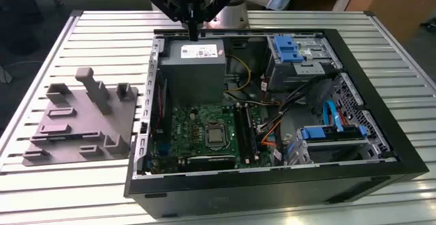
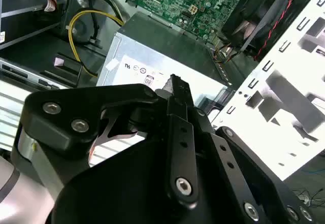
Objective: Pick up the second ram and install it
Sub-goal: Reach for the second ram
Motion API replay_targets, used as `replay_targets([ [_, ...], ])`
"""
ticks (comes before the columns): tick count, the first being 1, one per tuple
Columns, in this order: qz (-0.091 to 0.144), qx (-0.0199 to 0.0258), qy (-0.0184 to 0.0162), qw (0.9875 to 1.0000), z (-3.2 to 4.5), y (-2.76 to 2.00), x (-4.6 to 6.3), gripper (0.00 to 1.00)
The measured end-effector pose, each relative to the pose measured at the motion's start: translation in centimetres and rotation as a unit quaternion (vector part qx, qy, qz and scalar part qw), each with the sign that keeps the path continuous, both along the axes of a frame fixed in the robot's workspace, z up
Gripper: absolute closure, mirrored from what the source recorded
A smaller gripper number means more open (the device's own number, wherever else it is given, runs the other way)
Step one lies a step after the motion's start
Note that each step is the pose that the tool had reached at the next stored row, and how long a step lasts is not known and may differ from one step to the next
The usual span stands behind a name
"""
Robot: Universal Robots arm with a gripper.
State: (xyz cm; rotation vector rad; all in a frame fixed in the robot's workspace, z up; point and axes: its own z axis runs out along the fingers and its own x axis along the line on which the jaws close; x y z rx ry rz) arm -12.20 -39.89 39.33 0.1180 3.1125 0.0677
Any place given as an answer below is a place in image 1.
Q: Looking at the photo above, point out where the silver CPU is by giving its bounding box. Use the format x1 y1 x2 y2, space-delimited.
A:
203 127 226 145

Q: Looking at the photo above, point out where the green motherboard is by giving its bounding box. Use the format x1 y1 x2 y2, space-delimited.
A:
150 104 273 174

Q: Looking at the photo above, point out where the yellow wire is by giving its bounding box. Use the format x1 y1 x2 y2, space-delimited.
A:
225 54 253 92

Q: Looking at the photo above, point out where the black open PC case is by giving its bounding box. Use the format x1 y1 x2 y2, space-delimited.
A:
122 28 429 219

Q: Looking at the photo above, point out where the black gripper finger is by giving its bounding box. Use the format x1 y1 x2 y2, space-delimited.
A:
146 0 194 42
193 0 231 42

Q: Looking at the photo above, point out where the metal disk bay cage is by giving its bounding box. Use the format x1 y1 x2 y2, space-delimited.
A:
283 137 389 166

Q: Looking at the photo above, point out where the wooden cabinet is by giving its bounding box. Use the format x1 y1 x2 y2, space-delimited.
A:
369 0 436 44

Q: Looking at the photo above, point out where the black office chair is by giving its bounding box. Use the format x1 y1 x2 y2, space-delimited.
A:
0 0 45 56

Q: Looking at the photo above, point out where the hard disk in blue carrier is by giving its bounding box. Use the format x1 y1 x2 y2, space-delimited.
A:
298 124 367 143

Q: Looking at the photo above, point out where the blue data cable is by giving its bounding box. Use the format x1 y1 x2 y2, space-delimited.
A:
321 99 345 133

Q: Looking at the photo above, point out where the grey parts rack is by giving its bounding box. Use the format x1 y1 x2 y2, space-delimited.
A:
19 67 139 166

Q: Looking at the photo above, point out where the metal drive cage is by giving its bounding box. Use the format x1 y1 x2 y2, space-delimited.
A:
265 35 343 92

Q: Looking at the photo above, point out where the blue drive latch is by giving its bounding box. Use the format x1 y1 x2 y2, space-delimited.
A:
273 36 303 64

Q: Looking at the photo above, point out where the orange wire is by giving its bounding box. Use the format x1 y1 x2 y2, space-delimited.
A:
259 130 278 146

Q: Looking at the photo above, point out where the black graphics card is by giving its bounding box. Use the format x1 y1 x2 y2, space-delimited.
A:
185 153 237 172

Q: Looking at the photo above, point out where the black wire bundle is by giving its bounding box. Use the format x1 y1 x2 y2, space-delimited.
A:
277 76 329 116

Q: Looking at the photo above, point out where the grey power supply unit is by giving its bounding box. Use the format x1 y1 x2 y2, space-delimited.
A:
158 40 227 106

